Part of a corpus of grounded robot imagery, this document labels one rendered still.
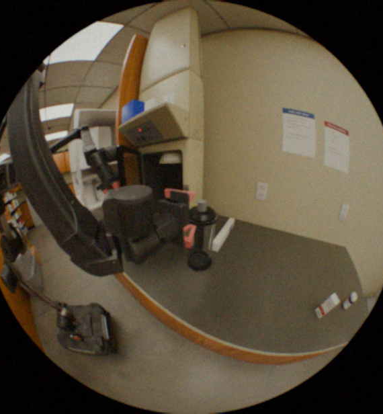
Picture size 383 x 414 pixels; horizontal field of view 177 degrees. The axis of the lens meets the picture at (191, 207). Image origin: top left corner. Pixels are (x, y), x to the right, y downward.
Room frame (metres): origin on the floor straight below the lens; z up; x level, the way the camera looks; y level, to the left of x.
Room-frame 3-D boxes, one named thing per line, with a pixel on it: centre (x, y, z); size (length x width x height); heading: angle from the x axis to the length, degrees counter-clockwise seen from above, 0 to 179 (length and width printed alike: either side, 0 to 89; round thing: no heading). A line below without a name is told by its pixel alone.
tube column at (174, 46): (0.64, 0.08, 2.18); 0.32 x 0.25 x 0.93; 57
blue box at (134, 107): (0.53, 0.24, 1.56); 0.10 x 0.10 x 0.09; 57
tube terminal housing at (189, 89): (0.64, 0.07, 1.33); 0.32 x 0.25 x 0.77; 57
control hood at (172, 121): (0.49, 0.17, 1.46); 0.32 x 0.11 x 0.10; 57
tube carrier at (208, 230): (0.34, -0.03, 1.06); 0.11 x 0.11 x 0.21
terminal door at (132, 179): (0.46, 0.24, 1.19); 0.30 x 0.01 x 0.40; 14
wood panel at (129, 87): (0.79, 0.25, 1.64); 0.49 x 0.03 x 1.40; 147
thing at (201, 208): (0.34, -0.03, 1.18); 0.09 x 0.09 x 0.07
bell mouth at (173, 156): (0.61, 0.07, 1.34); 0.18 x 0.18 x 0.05
